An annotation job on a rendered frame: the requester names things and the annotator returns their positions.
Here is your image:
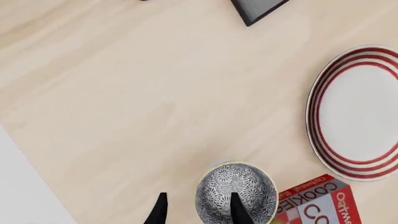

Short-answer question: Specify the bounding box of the flat black stove plate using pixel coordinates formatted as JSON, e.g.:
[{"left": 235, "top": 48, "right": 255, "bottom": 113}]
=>
[{"left": 230, "top": 0, "right": 292, "bottom": 28}]

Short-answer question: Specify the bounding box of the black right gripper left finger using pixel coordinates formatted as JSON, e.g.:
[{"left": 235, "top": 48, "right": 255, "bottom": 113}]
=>
[{"left": 143, "top": 192, "right": 169, "bottom": 224}]

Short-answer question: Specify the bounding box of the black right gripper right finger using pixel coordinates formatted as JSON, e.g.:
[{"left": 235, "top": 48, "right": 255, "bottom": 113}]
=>
[{"left": 230, "top": 192, "right": 254, "bottom": 224}]

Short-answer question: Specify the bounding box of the black patterned bowl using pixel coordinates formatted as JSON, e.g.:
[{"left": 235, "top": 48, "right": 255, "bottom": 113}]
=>
[{"left": 194, "top": 162, "right": 279, "bottom": 224}]

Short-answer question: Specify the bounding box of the red and grey cookie box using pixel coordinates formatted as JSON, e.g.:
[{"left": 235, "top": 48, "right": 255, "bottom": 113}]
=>
[{"left": 273, "top": 173, "right": 363, "bottom": 224}]

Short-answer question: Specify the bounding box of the white plate with red rings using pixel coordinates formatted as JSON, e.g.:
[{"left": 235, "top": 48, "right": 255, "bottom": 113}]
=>
[{"left": 305, "top": 44, "right": 398, "bottom": 183}]

